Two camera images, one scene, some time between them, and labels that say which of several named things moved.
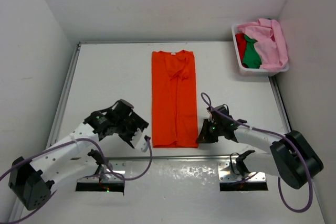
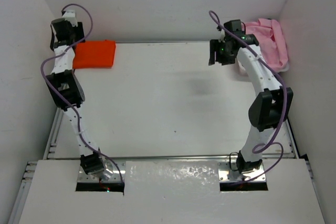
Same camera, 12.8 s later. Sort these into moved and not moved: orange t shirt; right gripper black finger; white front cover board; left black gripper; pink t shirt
Moved: orange t shirt; right gripper black finger; left black gripper
Not moved: white front cover board; pink t shirt
